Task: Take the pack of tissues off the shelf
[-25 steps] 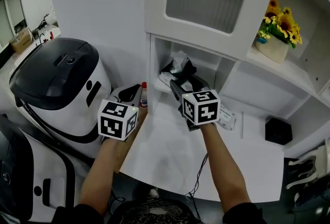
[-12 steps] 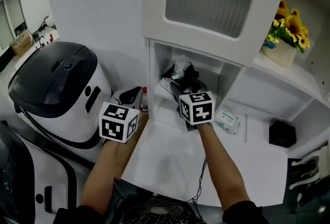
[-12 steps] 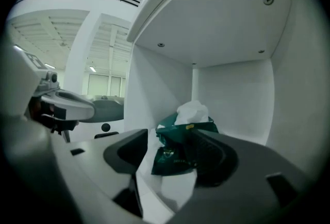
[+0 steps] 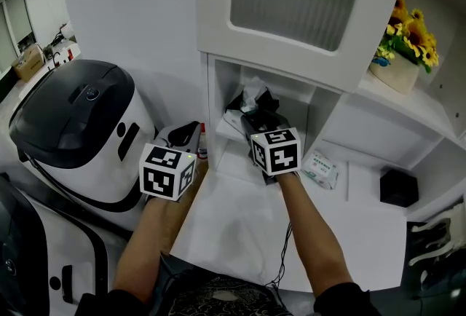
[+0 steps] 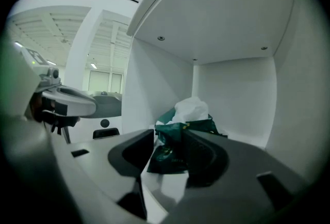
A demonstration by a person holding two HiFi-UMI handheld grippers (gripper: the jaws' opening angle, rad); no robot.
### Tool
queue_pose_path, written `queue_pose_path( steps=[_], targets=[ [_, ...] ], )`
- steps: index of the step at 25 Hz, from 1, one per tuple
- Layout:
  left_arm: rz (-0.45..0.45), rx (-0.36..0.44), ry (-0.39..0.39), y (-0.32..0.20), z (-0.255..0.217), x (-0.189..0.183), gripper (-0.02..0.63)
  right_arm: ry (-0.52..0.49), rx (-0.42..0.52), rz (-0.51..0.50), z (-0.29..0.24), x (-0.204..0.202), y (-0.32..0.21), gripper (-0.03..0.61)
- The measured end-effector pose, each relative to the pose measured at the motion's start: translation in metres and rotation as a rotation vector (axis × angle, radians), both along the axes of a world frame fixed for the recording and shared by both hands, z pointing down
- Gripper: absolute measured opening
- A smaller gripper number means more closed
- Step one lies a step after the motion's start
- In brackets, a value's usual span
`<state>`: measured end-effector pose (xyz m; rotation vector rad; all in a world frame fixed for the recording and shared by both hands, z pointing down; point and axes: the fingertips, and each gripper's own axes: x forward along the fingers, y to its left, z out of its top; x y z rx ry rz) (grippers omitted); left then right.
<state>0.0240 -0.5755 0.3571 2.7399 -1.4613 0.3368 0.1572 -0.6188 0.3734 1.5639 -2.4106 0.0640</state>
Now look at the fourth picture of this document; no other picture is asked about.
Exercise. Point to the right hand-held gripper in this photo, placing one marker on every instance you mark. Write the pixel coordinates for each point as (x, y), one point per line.
(280, 158)

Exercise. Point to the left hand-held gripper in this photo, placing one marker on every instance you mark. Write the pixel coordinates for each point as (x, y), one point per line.
(164, 176)

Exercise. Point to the dark green tissues pack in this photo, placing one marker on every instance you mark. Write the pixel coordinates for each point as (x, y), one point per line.
(251, 96)

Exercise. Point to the person's left forearm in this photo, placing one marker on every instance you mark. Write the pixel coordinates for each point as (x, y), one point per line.
(145, 245)

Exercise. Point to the person's right forearm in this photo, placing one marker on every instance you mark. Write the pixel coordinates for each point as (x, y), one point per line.
(313, 234)

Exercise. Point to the white desk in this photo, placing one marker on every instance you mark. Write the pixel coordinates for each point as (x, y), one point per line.
(233, 227)

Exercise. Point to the white shelf cabinet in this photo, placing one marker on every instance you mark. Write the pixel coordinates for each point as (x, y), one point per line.
(382, 132)

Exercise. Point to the white wet wipes pack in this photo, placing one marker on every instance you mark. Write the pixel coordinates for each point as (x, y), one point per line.
(320, 169)

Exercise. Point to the red capped clear bottle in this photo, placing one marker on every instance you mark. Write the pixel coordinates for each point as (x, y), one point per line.
(202, 147)

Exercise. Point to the white black service robot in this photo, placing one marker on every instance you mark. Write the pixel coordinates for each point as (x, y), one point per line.
(54, 263)
(91, 147)

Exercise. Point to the small black box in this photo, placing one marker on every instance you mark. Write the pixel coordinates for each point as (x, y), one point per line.
(398, 189)

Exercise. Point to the person's black patterned shirt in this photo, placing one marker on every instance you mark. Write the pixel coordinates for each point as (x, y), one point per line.
(225, 298)

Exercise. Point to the potted yellow sunflowers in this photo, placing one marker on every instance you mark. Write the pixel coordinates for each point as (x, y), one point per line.
(400, 67)

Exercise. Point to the cluttered white background table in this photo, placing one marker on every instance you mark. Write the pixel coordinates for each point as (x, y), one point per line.
(62, 49)

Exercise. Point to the brown cardboard box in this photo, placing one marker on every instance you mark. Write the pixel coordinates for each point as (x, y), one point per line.
(29, 65)

